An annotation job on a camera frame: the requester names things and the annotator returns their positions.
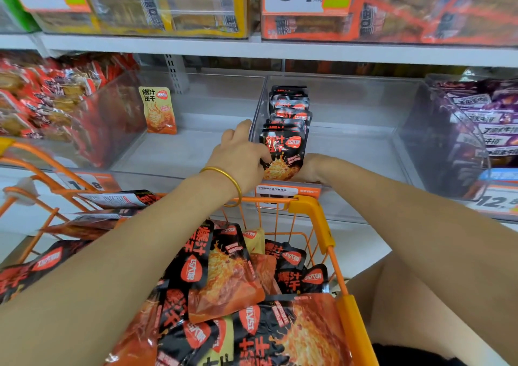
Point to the person's right hand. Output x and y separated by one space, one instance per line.
310 167

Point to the person's left hand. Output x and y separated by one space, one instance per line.
239 159

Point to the black flame print snack packet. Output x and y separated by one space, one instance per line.
283 155

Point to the orange shopping cart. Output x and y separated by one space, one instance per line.
312 208

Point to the yellow orange snack packet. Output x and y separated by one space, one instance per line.
158 111

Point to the pile of black orange snacks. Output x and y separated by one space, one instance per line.
235 313

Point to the person's left forearm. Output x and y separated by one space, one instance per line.
97 297

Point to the person's right forearm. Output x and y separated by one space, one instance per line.
437 248

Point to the person's right leg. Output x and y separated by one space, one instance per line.
396 313

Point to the orange blue shelf price tag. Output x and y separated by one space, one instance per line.
495 198

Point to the stack of yellow trimmed packets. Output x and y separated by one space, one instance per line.
170 9

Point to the pile of purple packets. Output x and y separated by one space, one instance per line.
490 115

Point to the stack of orange trimmed packets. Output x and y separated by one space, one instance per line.
437 13

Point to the pile of red tan packets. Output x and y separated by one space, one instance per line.
48 90

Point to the black shorts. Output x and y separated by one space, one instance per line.
417 355

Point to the stack of green packets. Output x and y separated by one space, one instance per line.
14 17

